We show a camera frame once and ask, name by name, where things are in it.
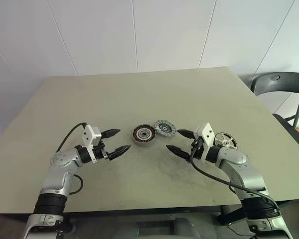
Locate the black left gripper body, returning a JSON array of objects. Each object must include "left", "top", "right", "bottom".
[{"left": 91, "top": 140, "right": 111, "bottom": 163}]

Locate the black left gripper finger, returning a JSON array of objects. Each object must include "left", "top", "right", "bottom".
[
  {"left": 107, "top": 144, "right": 132, "bottom": 161},
  {"left": 100, "top": 128, "right": 122, "bottom": 140}
]

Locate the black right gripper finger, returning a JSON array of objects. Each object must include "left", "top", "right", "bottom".
[
  {"left": 165, "top": 144, "right": 191, "bottom": 162},
  {"left": 177, "top": 128, "right": 196, "bottom": 139}
]

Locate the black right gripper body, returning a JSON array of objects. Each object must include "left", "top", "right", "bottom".
[{"left": 188, "top": 138, "right": 205, "bottom": 163}]

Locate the grey round gear plate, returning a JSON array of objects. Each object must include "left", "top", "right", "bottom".
[{"left": 154, "top": 119, "right": 177, "bottom": 138}]

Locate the silver spoked rotor cover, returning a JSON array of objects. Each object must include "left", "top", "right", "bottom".
[{"left": 213, "top": 132, "right": 239, "bottom": 151}]

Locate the black copper-wound motor stator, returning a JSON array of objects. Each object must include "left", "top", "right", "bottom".
[{"left": 132, "top": 123, "right": 157, "bottom": 148}]

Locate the grey rounded shape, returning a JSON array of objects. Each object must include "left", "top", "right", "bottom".
[{"left": 174, "top": 217, "right": 200, "bottom": 239}]

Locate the dark grey folding chair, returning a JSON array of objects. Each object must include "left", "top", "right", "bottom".
[{"left": 250, "top": 72, "right": 299, "bottom": 160}]

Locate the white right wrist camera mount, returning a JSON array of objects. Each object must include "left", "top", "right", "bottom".
[{"left": 192, "top": 122, "right": 216, "bottom": 161}]

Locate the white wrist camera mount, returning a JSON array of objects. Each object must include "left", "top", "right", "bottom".
[
  {"left": 192, "top": 122, "right": 216, "bottom": 161},
  {"left": 81, "top": 124, "right": 102, "bottom": 164}
]

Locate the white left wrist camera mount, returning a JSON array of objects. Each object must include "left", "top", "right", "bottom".
[{"left": 81, "top": 124, "right": 102, "bottom": 164}]

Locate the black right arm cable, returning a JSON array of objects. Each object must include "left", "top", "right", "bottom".
[{"left": 189, "top": 140, "right": 281, "bottom": 220}]

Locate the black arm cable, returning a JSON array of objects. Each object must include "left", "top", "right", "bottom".
[
  {"left": 189, "top": 140, "right": 281, "bottom": 220},
  {"left": 55, "top": 122, "right": 88, "bottom": 195}
]

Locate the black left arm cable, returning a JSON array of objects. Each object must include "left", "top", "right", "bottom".
[{"left": 55, "top": 122, "right": 88, "bottom": 195}]

